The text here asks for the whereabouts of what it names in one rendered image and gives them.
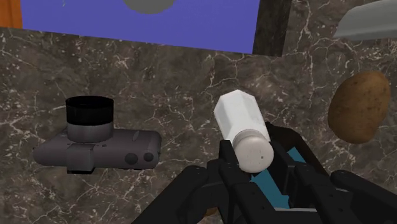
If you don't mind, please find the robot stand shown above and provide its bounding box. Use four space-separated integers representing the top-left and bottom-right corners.
20 0 292 57

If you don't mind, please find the white salt shaker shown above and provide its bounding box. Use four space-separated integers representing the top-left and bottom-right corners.
213 89 275 174

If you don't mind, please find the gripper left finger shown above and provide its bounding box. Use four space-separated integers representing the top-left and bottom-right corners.
131 139 274 224

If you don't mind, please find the grey angular object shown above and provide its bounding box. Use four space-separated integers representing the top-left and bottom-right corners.
333 0 397 41

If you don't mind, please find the brown potato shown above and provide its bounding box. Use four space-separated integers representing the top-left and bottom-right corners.
328 71 391 144

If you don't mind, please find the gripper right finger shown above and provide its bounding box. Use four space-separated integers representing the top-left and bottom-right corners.
264 122 397 224

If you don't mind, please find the grey camera with black lens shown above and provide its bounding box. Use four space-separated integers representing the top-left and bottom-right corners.
32 95 163 174

